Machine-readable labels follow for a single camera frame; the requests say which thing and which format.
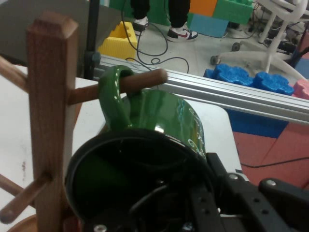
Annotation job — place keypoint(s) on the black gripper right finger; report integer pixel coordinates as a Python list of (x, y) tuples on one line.
[(265, 207)]

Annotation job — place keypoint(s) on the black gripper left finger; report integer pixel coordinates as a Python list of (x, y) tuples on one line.
[(205, 210)]

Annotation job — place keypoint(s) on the green ceramic mug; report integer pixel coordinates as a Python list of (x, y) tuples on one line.
[(157, 113)]

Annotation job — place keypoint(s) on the blue foam floor mat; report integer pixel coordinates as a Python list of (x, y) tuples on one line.
[(256, 125)]

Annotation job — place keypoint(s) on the pink foam puzzle piece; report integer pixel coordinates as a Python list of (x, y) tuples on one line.
[(301, 89)]

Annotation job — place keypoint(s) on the blue foam puzzle piece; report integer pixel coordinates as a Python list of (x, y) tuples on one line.
[(272, 83), (229, 75)]

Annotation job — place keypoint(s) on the white office chair base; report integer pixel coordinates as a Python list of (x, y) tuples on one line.
[(275, 36)]

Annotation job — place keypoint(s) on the white sneaker red swoosh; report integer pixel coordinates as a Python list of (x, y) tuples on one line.
[(181, 35)]

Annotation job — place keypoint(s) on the light blue foam block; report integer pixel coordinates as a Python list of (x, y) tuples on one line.
[(208, 25)]

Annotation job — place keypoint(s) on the yellow foam block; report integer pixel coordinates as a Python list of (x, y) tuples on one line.
[(113, 46)]

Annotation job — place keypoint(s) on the brown wooden mug tree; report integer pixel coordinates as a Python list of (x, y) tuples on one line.
[(48, 96)]

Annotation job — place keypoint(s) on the white black sneaker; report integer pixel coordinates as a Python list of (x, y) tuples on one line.
[(140, 24)]

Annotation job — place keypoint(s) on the green foam block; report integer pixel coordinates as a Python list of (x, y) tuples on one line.
[(234, 10), (158, 12)]

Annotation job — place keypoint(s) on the black trouser leg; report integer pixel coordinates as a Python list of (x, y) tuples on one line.
[(179, 12), (140, 8)]

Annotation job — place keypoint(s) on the orange foam block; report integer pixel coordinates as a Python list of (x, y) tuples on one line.
[(202, 6)]

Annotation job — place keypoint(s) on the black vertical stand pole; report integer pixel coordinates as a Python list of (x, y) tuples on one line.
[(93, 24)]

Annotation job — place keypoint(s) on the grey flat board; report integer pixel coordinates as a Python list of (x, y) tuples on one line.
[(14, 24)]

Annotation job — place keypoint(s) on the silver aluminium profile rail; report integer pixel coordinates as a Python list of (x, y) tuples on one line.
[(217, 89)]

